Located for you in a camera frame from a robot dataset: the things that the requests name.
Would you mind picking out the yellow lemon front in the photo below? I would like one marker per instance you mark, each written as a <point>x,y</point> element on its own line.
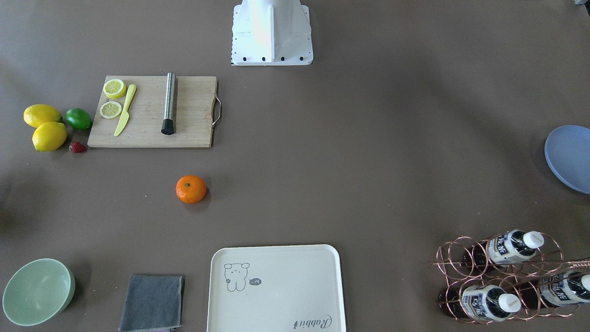
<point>49,136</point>

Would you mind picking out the cream serving tray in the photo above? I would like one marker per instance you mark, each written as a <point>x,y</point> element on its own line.
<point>294,288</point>

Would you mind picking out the lemon slice two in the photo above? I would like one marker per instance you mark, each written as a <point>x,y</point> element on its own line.
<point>110,109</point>

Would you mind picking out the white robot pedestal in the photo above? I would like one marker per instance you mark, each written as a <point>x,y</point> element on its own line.
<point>271,33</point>

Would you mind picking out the steel muddler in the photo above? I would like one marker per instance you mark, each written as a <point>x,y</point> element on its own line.
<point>168,124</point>

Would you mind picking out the yellow lemon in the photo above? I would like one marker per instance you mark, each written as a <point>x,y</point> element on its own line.
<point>49,136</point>
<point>38,114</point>

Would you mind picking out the grey folded cloth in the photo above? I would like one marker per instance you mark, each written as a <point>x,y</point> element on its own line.
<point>153,304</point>

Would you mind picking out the wooden cutting board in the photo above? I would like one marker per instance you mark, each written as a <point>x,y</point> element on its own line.
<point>193,115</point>

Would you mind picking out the tea bottle one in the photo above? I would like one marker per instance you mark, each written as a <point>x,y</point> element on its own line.
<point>499,252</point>

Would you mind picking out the lemon slice one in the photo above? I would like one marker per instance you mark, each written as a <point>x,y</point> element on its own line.
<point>114,88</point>

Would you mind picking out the red strawberry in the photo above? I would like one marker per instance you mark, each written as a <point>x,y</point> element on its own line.
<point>77,147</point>

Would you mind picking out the tea bottle three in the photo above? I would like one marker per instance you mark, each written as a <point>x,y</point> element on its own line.
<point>556,290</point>

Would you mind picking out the orange fruit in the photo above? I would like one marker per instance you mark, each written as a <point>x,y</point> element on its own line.
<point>191,189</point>

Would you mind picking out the copper wire bottle rack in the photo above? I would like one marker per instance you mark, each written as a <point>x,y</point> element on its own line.
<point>548,260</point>

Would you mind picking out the green bowl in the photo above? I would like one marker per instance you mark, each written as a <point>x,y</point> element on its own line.
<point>37,292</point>

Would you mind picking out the tea bottle two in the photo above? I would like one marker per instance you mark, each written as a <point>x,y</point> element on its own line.
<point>480,304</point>

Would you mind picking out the blue plate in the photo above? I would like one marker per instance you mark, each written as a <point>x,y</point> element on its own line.
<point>567,153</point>

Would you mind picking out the green lime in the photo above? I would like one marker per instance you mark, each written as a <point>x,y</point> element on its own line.
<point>79,119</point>

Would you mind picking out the yellow plastic knife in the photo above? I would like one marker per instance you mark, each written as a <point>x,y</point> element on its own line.
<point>124,116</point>

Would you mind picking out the yellow lemon back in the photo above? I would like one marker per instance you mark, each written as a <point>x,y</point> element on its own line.
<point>38,114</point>

